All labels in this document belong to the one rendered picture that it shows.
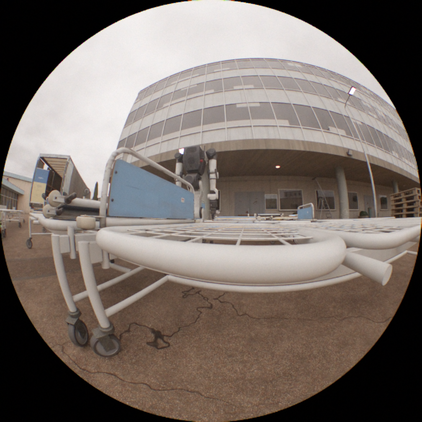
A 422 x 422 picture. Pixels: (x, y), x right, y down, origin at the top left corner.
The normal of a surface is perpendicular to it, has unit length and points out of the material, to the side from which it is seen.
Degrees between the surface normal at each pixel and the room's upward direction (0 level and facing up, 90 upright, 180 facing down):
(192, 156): 105
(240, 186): 90
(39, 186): 90
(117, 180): 90
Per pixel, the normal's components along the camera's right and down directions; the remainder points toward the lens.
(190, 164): -0.19, 0.20
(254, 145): -0.28, -0.07
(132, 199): 0.96, 0.00
